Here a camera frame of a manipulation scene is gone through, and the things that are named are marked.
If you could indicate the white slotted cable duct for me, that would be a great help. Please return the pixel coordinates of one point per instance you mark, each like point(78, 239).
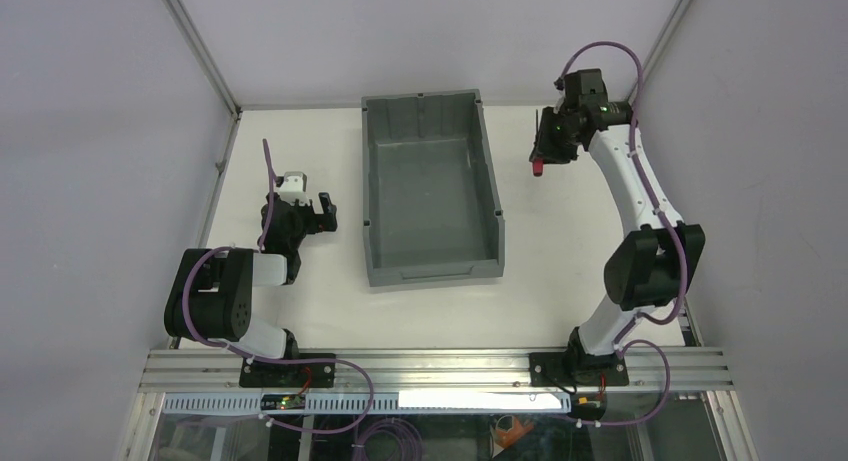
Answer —
point(402, 402)

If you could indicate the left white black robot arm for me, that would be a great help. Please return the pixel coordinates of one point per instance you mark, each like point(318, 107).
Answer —
point(211, 297)

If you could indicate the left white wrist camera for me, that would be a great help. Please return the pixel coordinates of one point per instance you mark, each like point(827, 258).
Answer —
point(291, 188)

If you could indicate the small green circuit board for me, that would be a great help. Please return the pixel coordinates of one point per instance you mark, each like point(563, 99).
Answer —
point(281, 402)

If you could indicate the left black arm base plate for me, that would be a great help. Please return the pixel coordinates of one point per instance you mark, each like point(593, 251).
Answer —
point(316, 370)

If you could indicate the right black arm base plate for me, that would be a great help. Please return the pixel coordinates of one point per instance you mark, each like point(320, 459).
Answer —
point(552, 369)

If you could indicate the orange object under table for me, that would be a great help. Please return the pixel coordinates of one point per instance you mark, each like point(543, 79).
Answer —
point(508, 429)

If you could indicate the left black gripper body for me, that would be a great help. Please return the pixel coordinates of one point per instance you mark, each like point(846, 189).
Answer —
point(317, 219)

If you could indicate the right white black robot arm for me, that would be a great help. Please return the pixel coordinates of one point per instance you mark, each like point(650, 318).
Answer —
point(648, 275)

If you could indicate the red handled black screwdriver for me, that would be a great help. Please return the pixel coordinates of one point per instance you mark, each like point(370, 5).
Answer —
point(537, 162)

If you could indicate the aluminium extrusion rail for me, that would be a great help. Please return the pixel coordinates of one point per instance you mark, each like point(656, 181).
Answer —
point(486, 370)

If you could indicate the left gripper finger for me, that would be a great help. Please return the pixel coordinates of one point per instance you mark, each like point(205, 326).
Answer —
point(328, 222)
point(326, 203)

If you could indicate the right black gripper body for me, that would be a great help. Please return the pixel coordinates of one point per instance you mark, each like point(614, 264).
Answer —
point(553, 139)

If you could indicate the grey plastic storage bin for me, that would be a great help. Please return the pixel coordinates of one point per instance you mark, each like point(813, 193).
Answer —
point(431, 208)

